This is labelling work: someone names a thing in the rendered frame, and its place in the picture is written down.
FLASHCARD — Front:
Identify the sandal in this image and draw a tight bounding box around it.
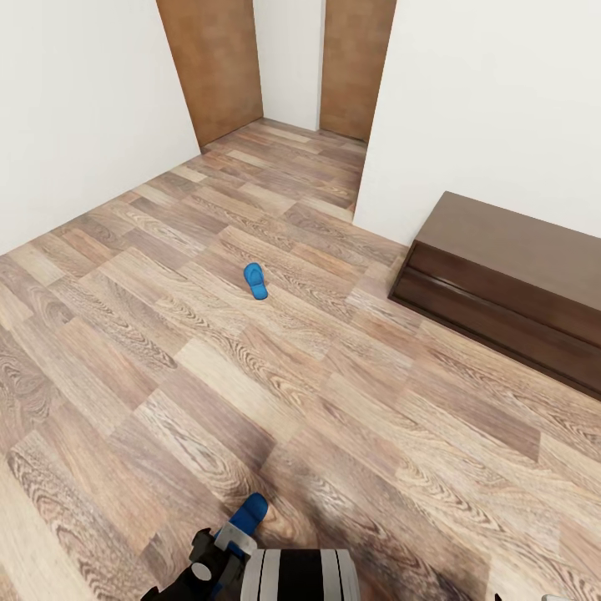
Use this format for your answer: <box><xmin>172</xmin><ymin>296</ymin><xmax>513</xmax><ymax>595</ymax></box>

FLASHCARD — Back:
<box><xmin>244</xmin><ymin>263</ymin><xmax>268</xmax><ymax>301</ymax></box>
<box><xmin>211</xmin><ymin>492</ymin><xmax>269</xmax><ymax>597</ymax></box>

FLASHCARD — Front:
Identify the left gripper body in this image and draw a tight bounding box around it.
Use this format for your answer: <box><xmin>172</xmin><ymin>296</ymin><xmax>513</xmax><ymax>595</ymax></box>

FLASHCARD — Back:
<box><xmin>189</xmin><ymin>529</ymin><xmax>241</xmax><ymax>588</ymax></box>

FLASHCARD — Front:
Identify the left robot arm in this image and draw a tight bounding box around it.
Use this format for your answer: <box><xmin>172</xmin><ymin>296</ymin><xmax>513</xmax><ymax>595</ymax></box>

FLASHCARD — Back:
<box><xmin>141</xmin><ymin>522</ymin><xmax>257</xmax><ymax>601</ymax></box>

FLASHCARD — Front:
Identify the robot trunk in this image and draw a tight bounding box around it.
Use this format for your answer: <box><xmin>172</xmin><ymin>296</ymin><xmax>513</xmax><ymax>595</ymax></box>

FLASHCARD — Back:
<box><xmin>240</xmin><ymin>549</ymin><xmax>361</xmax><ymax>601</ymax></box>

